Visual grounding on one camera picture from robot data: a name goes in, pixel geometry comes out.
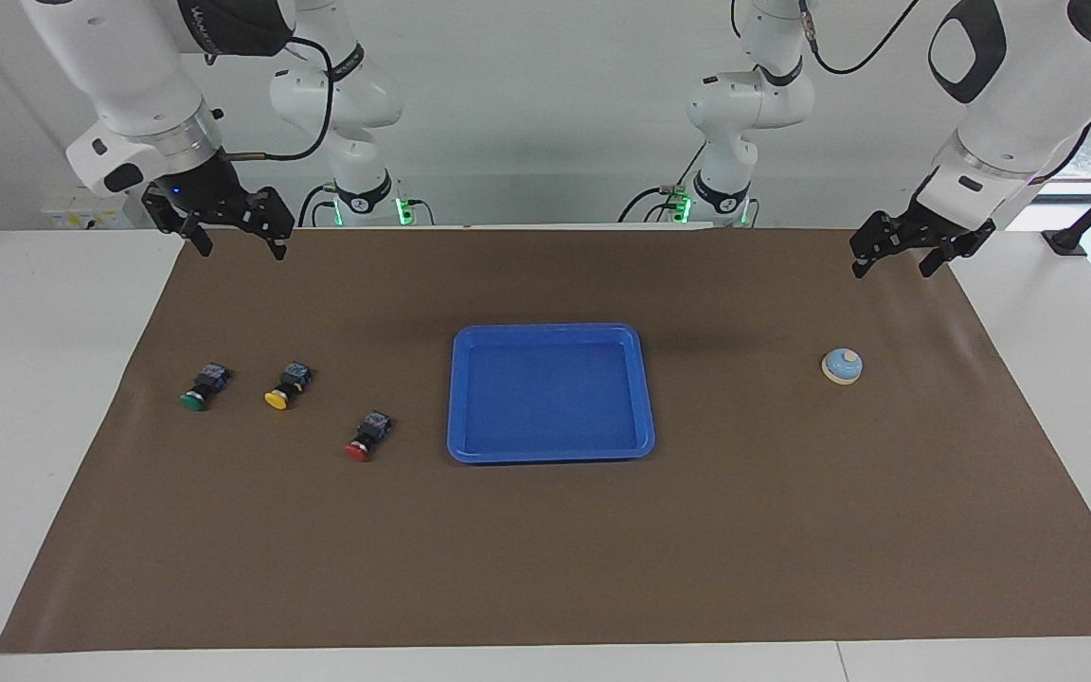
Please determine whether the blue plastic tray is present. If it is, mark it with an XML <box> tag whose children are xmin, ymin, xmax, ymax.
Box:
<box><xmin>447</xmin><ymin>323</ymin><xmax>656</xmax><ymax>465</ymax></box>

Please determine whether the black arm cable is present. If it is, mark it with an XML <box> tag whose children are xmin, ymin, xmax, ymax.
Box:
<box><xmin>796</xmin><ymin>0</ymin><xmax>921</xmax><ymax>76</ymax></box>
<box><xmin>220</xmin><ymin>36</ymin><xmax>336</xmax><ymax>162</ymax></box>

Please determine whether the white power strip box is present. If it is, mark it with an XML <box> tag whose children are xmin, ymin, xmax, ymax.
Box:
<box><xmin>42</xmin><ymin>194</ymin><xmax>144</xmax><ymax>230</ymax></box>

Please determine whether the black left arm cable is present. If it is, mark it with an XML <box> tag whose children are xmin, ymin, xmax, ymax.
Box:
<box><xmin>796</xmin><ymin>0</ymin><xmax>921</xmax><ymax>76</ymax></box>

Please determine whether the black base cable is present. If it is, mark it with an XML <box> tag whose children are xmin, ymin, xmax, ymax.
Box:
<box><xmin>617</xmin><ymin>142</ymin><xmax>707</xmax><ymax>224</ymax></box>
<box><xmin>296</xmin><ymin>184</ymin><xmax>338</xmax><ymax>228</ymax></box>

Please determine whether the black left base cable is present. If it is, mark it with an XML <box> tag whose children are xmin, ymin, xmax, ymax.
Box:
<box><xmin>617</xmin><ymin>142</ymin><xmax>707</xmax><ymax>224</ymax></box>

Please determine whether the brown table mat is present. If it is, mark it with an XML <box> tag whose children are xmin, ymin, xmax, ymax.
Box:
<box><xmin>0</xmin><ymin>227</ymin><xmax>1091</xmax><ymax>655</ymax></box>

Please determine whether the green push button switch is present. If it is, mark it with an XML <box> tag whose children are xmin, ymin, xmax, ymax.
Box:
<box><xmin>180</xmin><ymin>363</ymin><xmax>231</xmax><ymax>412</ymax></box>

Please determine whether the red push button switch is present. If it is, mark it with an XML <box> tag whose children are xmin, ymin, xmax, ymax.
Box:
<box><xmin>344</xmin><ymin>410</ymin><xmax>393</xmax><ymax>463</ymax></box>

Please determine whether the black right base cable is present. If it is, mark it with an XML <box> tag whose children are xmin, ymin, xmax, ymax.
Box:
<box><xmin>296</xmin><ymin>184</ymin><xmax>338</xmax><ymax>228</ymax></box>

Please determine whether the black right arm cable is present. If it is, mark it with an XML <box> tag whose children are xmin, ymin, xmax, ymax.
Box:
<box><xmin>220</xmin><ymin>36</ymin><xmax>336</xmax><ymax>162</ymax></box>

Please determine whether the yellow push button switch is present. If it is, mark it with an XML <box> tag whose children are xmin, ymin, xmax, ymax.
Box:
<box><xmin>263</xmin><ymin>362</ymin><xmax>313</xmax><ymax>411</ymax></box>

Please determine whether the light blue call bell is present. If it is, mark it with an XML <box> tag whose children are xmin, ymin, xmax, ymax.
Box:
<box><xmin>821</xmin><ymin>348</ymin><xmax>864</xmax><ymax>386</ymax></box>

